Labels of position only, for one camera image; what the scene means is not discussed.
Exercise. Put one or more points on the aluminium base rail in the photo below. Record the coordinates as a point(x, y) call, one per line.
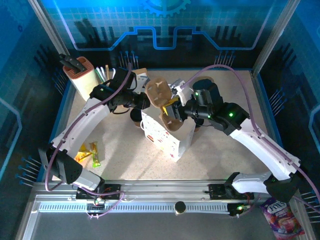
point(162, 190)

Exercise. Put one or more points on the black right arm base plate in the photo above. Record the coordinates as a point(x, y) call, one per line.
point(217, 192)

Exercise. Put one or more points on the yellow snack packet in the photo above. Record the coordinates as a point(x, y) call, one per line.
point(81, 156)

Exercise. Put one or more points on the white knife block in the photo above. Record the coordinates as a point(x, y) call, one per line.
point(80, 80)

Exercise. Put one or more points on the wooden stirrer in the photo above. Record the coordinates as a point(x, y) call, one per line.
point(107, 71)

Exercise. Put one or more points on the black round knob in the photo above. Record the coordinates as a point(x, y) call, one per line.
point(180, 206)

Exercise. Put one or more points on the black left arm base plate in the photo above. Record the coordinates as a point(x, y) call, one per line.
point(112, 192)

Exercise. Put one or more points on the aluminium frame post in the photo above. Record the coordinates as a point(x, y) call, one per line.
point(47, 27)
point(275, 35)

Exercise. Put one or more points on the white printed paper gift bag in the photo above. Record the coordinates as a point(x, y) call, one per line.
point(165, 140)

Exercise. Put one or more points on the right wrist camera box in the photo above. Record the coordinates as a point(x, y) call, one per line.
point(183, 91)

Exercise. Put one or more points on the purple Fox's candy bag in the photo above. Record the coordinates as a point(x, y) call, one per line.
point(280, 217)

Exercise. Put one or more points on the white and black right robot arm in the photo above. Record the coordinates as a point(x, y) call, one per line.
point(260, 147)

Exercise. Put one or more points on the brown paper cup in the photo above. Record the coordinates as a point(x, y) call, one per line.
point(197, 130)
point(138, 124)

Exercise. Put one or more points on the green wrapped straw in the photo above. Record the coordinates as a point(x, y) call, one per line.
point(100, 76)

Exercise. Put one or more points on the black plastic cup lid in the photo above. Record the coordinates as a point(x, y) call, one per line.
point(135, 115)
point(198, 123)

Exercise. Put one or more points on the small black controller box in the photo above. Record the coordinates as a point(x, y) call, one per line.
point(236, 209)
point(99, 202)

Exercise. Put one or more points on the pulp two-cup carrier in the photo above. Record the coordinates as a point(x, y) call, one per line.
point(157, 90)

